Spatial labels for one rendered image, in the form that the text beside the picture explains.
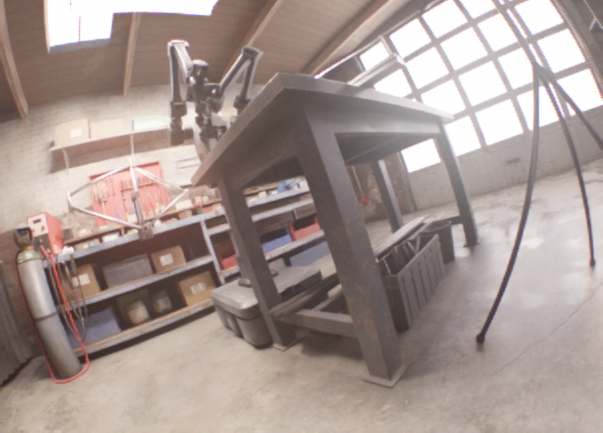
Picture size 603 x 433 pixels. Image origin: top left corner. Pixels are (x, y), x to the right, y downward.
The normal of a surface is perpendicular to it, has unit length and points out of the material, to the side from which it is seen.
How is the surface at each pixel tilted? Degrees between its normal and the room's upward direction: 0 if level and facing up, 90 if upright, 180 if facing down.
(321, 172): 90
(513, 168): 90
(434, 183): 90
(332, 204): 90
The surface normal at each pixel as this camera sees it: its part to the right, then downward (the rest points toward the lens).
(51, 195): 0.60, -0.22
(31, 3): 0.38, 0.92
